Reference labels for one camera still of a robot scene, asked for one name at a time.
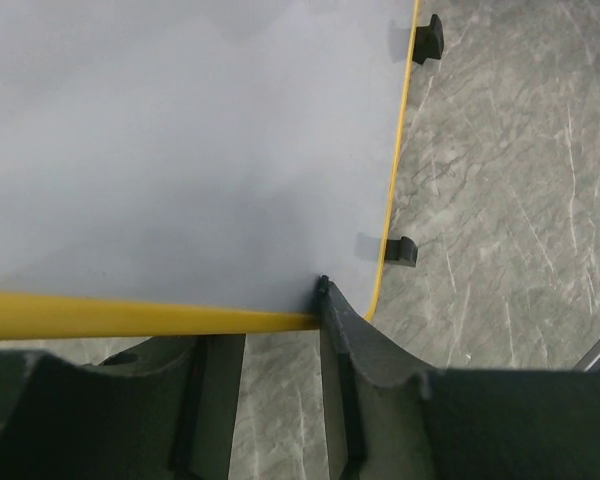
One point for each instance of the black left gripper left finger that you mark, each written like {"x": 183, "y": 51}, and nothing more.
{"x": 163, "y": 409}

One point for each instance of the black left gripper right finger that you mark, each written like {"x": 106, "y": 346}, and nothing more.
{"x": 389, "y": 415}

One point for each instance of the yellow framed whiteboard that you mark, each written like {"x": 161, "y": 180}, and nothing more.
{"x": 195, "y": 167}

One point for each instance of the black left stand foot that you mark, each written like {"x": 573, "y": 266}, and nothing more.
{"x": 402, "y": 251}

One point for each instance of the black stand foot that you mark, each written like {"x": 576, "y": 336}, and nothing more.
{"x": 429, "y": 41}
{"x": 402, "y": 251}

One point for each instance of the black right stand foot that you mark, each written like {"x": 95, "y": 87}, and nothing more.
{"x": 429, "y": 41}

